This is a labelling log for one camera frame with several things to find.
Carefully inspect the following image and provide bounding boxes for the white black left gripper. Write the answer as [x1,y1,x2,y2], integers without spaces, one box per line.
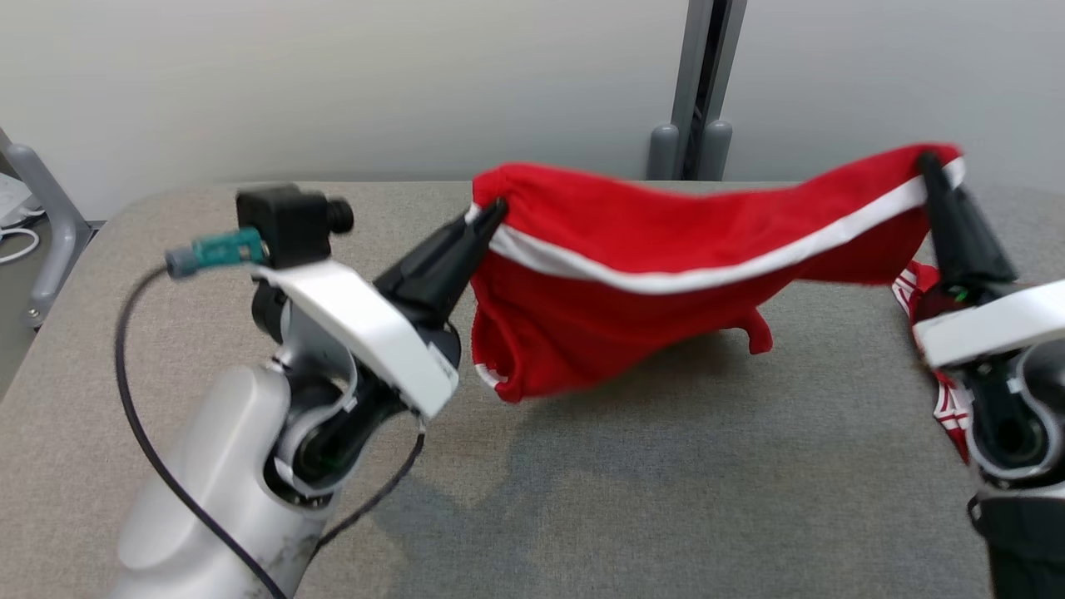
[252,197,509,421]

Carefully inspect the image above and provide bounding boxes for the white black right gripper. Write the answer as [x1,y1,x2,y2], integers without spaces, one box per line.
[911,151,1065,371]

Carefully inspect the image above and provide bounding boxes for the red white lettered jersey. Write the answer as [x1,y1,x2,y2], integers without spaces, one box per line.
[891,260,976,464]

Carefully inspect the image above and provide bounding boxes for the red shorts with white stripe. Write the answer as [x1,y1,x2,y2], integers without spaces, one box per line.
[469,142,967,405]

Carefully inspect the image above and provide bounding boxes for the black left camera cable teal plug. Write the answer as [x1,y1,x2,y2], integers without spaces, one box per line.
[115,227,427,599]

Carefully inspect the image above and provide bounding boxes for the grey metal rail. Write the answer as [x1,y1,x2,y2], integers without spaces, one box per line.
[647,0,748,181]

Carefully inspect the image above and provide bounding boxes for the grey metal frame leg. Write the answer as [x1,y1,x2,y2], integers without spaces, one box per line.
[0,129,92,329]

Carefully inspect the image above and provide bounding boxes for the white cable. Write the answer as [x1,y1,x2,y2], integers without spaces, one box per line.
[0,229,41,265]

